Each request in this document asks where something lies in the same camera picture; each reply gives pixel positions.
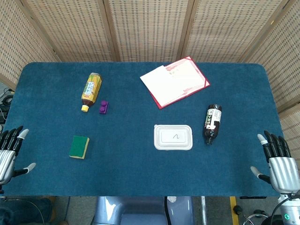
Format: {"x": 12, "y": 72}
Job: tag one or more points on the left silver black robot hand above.
{"x": 5, "y": 159}

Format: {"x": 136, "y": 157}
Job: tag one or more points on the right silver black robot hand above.
{"x": 282, "y": 171}

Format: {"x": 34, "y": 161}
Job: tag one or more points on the green yellow sponge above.
{"x": 78, "y": 145}

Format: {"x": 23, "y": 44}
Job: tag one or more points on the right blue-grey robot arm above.
{"x": 290, "y": 211}

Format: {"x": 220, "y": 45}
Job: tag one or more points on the white plastic container lid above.
{"x": 173, "y": 137}

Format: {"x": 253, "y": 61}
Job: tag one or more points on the chrome chair base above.
{"x": 252, "y": 216}

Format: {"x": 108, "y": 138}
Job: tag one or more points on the dark tea bottle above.
{"x": 212, "y": 123}

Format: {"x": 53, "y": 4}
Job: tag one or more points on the grey metal table leg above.
{"x": 203, "y": 211}

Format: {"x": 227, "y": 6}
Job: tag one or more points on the purple toy brick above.
{"x": 103, "y": 107}

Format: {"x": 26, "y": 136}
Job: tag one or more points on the yellow label tea bottle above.
{"x": 91, "y": 87}

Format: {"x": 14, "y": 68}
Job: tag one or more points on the red folder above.
{"x": 187, "y": 90}

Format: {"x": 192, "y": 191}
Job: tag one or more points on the blue carpet table cover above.
{"x": 140, "y": 168}

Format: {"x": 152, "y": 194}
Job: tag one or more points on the blue-grey robot torso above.
{"x": 140, "y": 211}

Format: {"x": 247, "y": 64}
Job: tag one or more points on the white paper sheet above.
{"x": 155, "y": 80}

